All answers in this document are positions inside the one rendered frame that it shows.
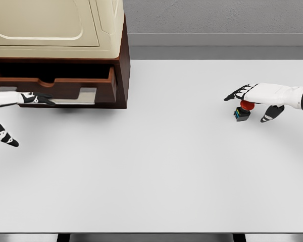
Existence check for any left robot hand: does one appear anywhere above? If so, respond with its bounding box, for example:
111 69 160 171
0 91 57 148

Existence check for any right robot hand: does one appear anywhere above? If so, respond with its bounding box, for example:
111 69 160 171
223 83 290 124

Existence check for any red button switch black base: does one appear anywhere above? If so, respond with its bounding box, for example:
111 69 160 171
233 100 255 123

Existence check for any brown cabinet with cream top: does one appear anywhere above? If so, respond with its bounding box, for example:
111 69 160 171
0 0 131 110

